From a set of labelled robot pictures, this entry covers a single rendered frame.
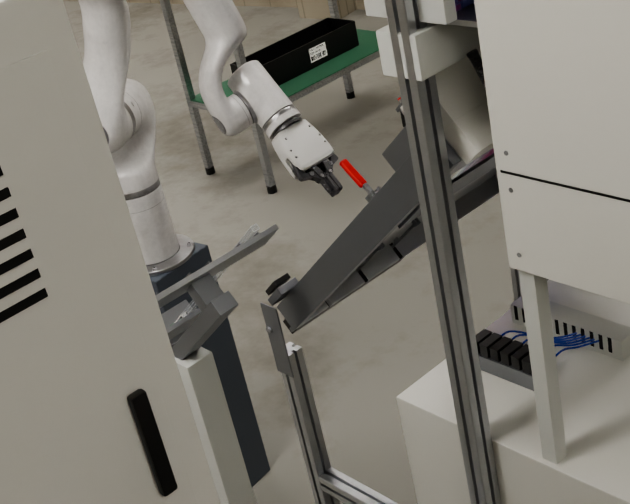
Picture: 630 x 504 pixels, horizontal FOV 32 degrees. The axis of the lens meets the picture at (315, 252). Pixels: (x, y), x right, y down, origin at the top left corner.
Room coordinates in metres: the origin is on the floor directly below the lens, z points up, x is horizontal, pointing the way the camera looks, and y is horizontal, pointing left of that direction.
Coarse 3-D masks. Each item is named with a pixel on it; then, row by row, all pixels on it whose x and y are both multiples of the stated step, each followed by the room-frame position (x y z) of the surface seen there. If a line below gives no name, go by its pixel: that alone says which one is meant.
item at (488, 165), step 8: (456, 152) 1.72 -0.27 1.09; (488, 160) 1.75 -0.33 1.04; (456, 168) 1.87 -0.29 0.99; (472, 168) 1.73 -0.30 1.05; (480, 168) 1.77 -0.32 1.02; (488, 168) 1.84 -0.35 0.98; (464, 176) 1.72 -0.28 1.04; (472, 176) 1.79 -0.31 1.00; (456, 184) 1.73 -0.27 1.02; (464, 184) 1.81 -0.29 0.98; (416, 208) 1.68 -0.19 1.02; (408, 216) 1.70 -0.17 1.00; (416, 216) 1.74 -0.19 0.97; (400, 224) 1.72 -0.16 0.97
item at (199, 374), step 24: (192, 360) 1.70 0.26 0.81; (192, 384) 1.68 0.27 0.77; (216, 384) 1.70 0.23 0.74; (192, 408) 1.70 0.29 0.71; (216, 408) 1.70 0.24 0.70; (216, 432) 1.69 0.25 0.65; (216, 456) 1.68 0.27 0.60; (240, 456) 1.71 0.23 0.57; (216, 480) 1.69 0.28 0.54; (240, 480) 1.70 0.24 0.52
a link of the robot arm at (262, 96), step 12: (252, 60) 2.25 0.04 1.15; (240, 72) 2.23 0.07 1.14; (252, 72) 2.23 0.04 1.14; (264, 72) 2.24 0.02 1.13; (228, 84) 2.25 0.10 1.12; (240, 84) 2.22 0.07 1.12; (252, 84) 2.21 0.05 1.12; (264, 84) 2.21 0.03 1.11; (276, 84) 2.23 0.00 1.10; (240, 96) 2.20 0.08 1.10; (252, 96) 2.19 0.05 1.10; (264, 96) 2.19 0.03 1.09; (276, 96) 2.19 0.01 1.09; (252, 108) 2.18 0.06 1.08; (264, 108) 2.18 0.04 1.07; (276, 108) 2.17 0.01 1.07; (264, 120) 2.17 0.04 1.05
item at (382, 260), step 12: (492, 180) 2.35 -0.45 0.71; (468, 192) 2.30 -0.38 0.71; (480, 192) 2.31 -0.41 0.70; (492, 192) 2.32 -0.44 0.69; (456, 204) 2.27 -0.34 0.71; (468, 204) 2.28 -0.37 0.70; (480, 204) 2.29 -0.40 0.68; (420, 228) 2.19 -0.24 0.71; (408, 240) 2.16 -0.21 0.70; (420, 240) 2.17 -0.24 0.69; (384, 252) 2.12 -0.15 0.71; (396, 252) 2.14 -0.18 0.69; (408, 252) 2.14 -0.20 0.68; (372, 264) 2.09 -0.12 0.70; (384, 264) 2.10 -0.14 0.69; (360, 276) 2.06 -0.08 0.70; (372, 276) 2.07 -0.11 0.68; (348, 288) 2.03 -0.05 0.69; (336, 300) 2.00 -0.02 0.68
